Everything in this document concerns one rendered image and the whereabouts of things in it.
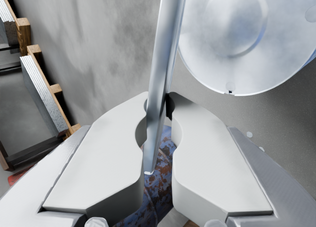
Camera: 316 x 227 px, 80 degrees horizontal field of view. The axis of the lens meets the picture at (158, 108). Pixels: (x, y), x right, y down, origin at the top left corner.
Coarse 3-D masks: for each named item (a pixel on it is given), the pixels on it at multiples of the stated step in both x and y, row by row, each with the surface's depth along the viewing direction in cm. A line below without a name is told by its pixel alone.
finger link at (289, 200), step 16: (240, 144) 8; (256, 160) 7; (272, 160) 7; (256, 176) 6; (272, 176) 6; (288, 176) 6; (272, 192) 6; (288, 192) 6; (304, 192) 6; (272, 208) 5; (288, 208) 5; (304, 208) 5; (240, 224) 5; (256, 224) 5; (272, 224) 5; (288, 224) 5; (304, 224) 5
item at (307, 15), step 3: (312, 6) 27; (315, 6) 27; (309, 9) 28; (312, 9) 27; (315, 9) 27; (306, 12) 28; (309, 12) 28; (312, 12) 28; (315, 12) 27; (306, 15) 28; (309, 15) 28; (312, 15) 28; (315, 15) 27; (306, 18) 28; (309, 18) 28; (312, 18) 28; (315, 18) 28; (309, 21) 28; (312, 21) 28; (315, 21) 28
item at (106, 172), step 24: (144, 96) 11; (96, 120) 9; (120, 120) 9; (144, 120) 9; (96, 144) 8; (120, 144) 8; (72, 168) 6; (96, 168) 6; (120, 168) 6; (72, 192) 6; (96, 192) 6; (120, 192) 6; (96, 216) 6; (120, 216) 6
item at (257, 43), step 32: (192, 0) 40; (224, 0) 35; (256, 0) 32; (288, 0) 29; (192, 32) 43; (224, 32) 37; (256, 32) 33; (288, 32) 30; (192, 64) 47; (224, 64) 41; (256, 64) 36; (288, 64) 32
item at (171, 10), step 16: (176, 0) 8; (160, 16) 8; (176, 16) 8; (160, 32) 8; (176, 32) 11; (160, 48) 8; (176, 48) 28; (160, 64) 9; (160, 80) 9; (160, 96) 9; (160, 112) 10; (160, 128) 14; (144, 144) 11; (144, 160) 13
